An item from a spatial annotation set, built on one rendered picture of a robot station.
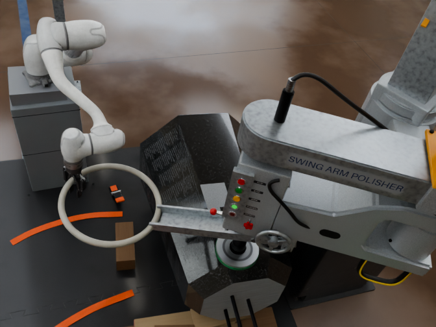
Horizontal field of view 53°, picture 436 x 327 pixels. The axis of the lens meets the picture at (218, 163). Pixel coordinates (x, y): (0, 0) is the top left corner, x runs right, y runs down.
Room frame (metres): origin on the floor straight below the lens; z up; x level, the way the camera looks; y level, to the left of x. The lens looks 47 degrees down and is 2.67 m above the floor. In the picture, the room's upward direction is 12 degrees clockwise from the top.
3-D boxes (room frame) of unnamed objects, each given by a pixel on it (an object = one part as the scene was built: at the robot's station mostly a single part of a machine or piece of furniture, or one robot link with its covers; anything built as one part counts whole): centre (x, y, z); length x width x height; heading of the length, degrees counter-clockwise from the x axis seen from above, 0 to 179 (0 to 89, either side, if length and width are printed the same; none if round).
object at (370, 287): (1.77, -0.82, 0.37); 0.66 x 0.66 x 0.74; 25
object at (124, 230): (1.51, 0.50, 0.07); 0.30 x 0.12 x 0.12; 19
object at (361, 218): (1.13, -0.57, 1.30); 0.74 x 0.23 x 0.49; 85
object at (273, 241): (1.05, -0.29, 1.20); 0.15 x 0.10 x 0.15; 85
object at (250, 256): (1.18, -0.18, 0.84); 0.21 x 0.21 x 0.01
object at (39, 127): (2.10, 1.20, 0.40); 0.50 x 0.50 x 0.80; 29
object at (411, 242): (1.12, -0.83, 1.34); 0.19 x 0.19 x 0.20
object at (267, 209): (1.17, -0.26, 1.32); 0.36 x 0.22 x 0.45; 85
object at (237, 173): (1.07, -0.10, 1.37); 0.08 x 0.03 x 0.28; 85
